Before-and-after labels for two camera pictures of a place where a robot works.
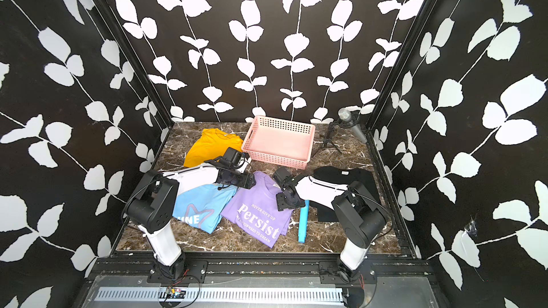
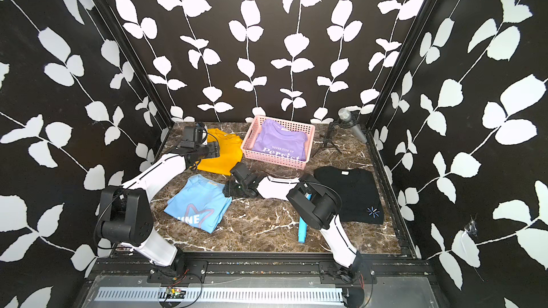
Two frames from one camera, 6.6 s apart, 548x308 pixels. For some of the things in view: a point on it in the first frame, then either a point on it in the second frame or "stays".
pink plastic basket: [280, 142] stays
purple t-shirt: [255, 210] → [275, 140]
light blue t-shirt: [203, 206] stays
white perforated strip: [221, 295] stays
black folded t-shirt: [344, 177] stays
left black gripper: [247, 181] → [213, 149]
